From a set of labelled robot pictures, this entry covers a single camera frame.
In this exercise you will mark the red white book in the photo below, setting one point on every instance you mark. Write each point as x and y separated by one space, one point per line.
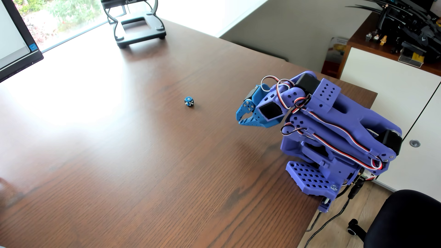
333 55

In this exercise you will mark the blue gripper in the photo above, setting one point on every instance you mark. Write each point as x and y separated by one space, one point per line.
247 108

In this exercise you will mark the purple robot base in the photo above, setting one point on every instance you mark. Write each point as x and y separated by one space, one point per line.
310 177

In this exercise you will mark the purple robot arm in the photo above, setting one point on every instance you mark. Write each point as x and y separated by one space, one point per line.
344 120

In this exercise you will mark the black computer monitor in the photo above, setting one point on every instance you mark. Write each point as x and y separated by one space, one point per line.
13 38

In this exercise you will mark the clear yellow display box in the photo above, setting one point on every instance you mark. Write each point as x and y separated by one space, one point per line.
411 57

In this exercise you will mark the black office chair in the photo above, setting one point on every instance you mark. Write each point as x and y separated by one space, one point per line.
403 220

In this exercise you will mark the silver cabinet knob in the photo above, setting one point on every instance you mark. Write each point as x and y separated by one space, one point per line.
414 143

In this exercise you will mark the black laptop stand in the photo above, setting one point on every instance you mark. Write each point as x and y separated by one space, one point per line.
137 32

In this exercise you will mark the blue dice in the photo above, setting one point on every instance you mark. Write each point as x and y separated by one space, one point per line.
188 101

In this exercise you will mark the white cabinet with wooden top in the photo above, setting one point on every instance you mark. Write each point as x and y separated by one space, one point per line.
386 79

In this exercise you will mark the yellow toy minifigure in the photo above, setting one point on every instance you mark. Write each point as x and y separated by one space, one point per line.
383 40

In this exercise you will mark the robot controller board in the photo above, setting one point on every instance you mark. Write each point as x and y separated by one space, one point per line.
368 175

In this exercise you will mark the black brick-built model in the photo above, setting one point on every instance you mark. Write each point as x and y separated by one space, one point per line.
410 20

